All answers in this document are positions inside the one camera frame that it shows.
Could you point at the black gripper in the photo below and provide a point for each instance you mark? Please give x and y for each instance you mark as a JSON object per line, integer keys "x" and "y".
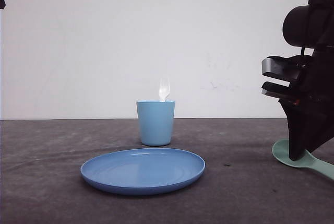
{"x": 309, "y": 108}

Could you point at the mint green plastic spoon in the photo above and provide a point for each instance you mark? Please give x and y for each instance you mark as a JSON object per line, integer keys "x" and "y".
{"x": 280, "y": 151}

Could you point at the white plastic fork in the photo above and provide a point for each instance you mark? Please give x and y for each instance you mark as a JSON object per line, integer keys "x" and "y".
{"x": 164, "y": 89}

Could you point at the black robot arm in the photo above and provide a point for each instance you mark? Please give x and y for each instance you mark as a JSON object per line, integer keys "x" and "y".
{"x": 310, "y": 27}

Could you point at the light blue plastic cup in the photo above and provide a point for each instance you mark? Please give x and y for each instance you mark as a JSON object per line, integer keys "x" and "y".
{"x": 155, "y": 122}

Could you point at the blue plastic plate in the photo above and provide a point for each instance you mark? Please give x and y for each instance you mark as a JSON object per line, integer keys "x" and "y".
{"x": 141, "y": 172}

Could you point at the dark object at left edge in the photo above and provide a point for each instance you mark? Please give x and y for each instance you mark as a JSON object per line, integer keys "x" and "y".
{"x": 2, "y": 4}

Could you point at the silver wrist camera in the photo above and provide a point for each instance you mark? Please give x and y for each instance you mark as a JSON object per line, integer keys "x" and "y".
{"x": 280, "y": 68}

